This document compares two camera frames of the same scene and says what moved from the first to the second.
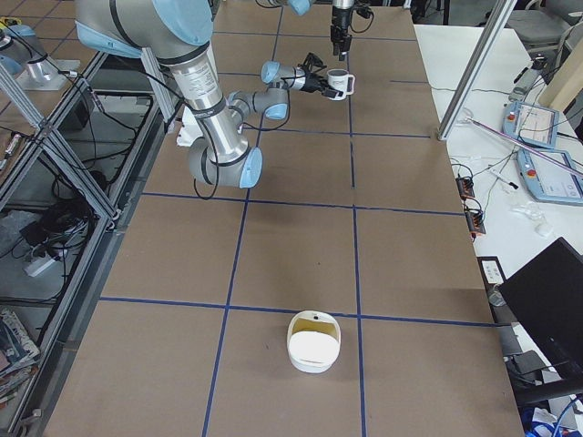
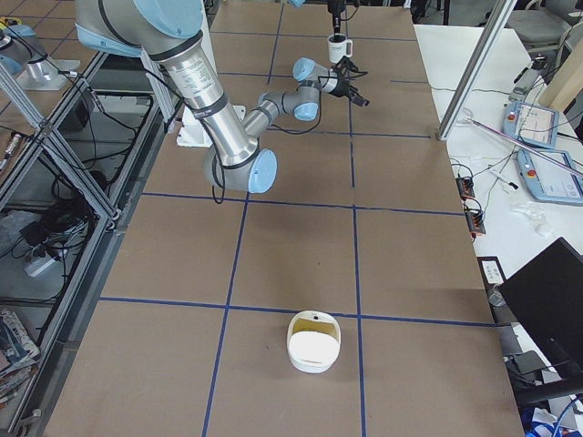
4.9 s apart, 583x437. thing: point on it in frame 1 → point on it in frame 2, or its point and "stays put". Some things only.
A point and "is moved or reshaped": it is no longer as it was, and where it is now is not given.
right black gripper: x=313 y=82 → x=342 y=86
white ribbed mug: x=341 y=80 is moved or reshaped
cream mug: x=313 y=340 stays put
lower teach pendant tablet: x=547 y=180 stays put
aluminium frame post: x=477 y=69 stays put
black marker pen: x=502 y=177 stays put
